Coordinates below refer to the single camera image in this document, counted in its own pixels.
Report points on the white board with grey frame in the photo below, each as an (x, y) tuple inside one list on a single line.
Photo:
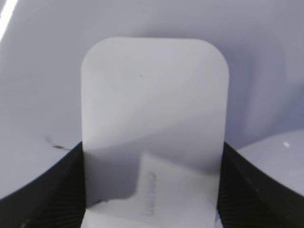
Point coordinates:
[(43, 43)]

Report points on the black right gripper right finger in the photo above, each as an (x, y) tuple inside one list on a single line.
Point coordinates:
[(248, 198)]

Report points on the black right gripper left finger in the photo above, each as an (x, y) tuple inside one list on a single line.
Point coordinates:
[(56, 199)]

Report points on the white rectangular board eraser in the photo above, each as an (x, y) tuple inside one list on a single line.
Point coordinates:
[(153, 125)]

